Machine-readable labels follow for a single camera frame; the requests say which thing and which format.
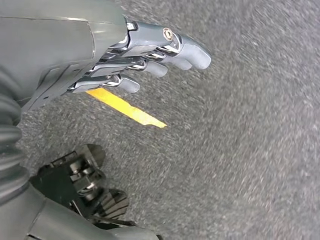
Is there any black robot foot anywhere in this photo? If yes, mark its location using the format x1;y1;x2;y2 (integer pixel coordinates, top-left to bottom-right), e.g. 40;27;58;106
29;143;137;230

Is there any grey robot leg shell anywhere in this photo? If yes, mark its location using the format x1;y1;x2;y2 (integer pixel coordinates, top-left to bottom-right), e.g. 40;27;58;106
0;184;162;240

